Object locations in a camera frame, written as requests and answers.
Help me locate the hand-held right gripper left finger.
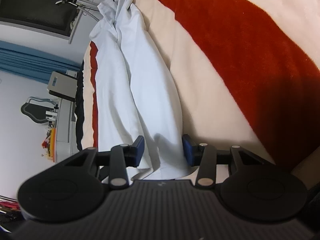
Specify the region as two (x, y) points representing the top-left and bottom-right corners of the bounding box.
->
(64, 135), (145, 190)

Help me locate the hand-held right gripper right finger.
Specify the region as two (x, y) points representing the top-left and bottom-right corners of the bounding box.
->
(182, 134), (265, 188)

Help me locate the white shirt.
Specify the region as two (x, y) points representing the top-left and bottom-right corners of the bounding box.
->
(89, 0), (190, 180)

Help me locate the white dresser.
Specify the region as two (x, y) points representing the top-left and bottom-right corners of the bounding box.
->
(54, 97), (80, 163)

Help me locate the red desk clutter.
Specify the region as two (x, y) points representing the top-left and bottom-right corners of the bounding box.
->
(41, 135), (52, 157)

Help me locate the group of cosmetic bottles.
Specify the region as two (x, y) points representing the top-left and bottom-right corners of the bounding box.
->
(46, 105), (59, 123)

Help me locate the grey and black chair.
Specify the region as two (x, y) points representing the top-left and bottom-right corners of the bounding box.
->
(0, 40), (84, 85)
(47, 70), (78, 103)

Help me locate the striped fleece blanket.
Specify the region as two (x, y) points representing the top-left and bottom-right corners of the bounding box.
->
(81, 0), (320, 180)

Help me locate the wavy vanity mirror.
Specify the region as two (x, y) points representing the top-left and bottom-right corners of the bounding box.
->
(21, 96), (60, 124)

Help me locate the garment steamer stand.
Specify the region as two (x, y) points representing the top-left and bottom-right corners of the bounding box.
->
(55, 0), (105, 20)

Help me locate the dark window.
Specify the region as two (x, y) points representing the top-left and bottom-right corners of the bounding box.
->
(0, 0), (94, 39)

